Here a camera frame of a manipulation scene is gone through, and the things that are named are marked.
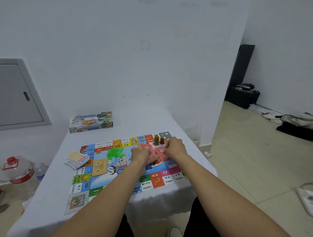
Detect person's right hand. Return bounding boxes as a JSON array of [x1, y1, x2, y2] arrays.
[[163, 137, 188, 161]]

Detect person's left hand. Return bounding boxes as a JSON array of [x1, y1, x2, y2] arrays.
[[130, 147, 160, 169]]

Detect red paper play banknote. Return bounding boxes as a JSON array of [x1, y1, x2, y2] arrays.
[[155, 146, 171, 162], [138, 143, 157, 160]]

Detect person's left forearm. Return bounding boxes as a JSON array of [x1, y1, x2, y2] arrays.
[[52, 160, 149, 237]]

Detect person's right forearm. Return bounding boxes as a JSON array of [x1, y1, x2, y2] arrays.
[[171, 154, 291, 237]]

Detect white tablecloth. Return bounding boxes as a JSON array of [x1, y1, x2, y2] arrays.
[[7, 96, 218, 237]]

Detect pile of green plastic houses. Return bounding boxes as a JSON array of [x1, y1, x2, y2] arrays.
[[107, 147, 126, 160]]

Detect colourful paper game board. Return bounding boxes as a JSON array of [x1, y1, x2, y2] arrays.
[[64, 132, 193, 216]]

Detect yellow card deck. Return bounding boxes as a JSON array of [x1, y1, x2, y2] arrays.
[[92, 158, 108, 177]]

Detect colourful cartoon game box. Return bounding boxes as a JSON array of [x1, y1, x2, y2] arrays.
[[69, 112, 114, 134]]

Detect person's left trouser leg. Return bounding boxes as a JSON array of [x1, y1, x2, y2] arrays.
[[115, 214, 135, 237]]

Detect person's trouser leg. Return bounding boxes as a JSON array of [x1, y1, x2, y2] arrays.
[[115, 214, 135, 237], [189, 196, 222, 237]]

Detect person's right trouser leg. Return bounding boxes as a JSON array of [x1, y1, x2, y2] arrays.
[[189, 196, 222, 237]]

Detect black storage box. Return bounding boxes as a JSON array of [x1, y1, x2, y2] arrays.
[[227, 86, 261, 109]]

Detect black and white shoes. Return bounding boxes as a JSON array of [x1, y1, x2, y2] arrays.
[[236, 83, 260, 92]]

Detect white papers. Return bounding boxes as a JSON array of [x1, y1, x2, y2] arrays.
[[249, 104, 285, 125]]

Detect tall black board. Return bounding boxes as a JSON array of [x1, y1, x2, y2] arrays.
[[224, 44, 255, 101]]

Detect clear plastic bottle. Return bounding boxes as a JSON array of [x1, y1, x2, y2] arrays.
[[35, 162, 49, 181]]

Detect black cloth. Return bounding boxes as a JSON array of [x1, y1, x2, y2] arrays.
[[276, 122, 313, 141]]

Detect grey and white clothes pile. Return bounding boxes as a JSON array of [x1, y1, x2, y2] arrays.
[[279, 112, 313, 130]]

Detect clear jug with red cap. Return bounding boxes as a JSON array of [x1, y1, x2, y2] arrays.
[[2, 157, 35, 193]]

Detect white power strip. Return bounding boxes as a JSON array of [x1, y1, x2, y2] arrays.
[[296, 188, 313, 217]]

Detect pile of small property cards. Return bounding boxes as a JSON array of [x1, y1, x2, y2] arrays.
[[64, 151, 90, 170]]

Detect grey wall access panel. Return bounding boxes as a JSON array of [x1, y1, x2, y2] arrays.
[[0, 58, 52, 131]]

